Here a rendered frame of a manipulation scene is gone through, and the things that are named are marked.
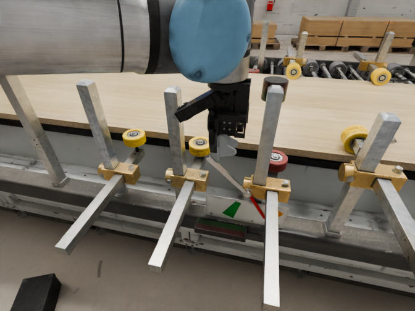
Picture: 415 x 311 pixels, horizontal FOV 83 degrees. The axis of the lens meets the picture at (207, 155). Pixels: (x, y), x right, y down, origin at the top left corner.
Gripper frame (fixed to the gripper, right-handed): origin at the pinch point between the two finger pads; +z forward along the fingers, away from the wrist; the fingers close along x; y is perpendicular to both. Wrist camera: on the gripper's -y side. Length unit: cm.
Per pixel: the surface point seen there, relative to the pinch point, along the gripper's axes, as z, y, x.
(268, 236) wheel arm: 13.7, 15.2, -10.5
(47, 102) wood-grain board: 8, -86, 36
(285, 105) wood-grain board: 11, 21, 58
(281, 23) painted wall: 68, 41, 727
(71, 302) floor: 98, -74, -12
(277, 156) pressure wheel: 9.5, 16.9, 16.4
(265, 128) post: -6.3, 11.5, 6.0
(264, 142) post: -1.9, 11.6, 5.9
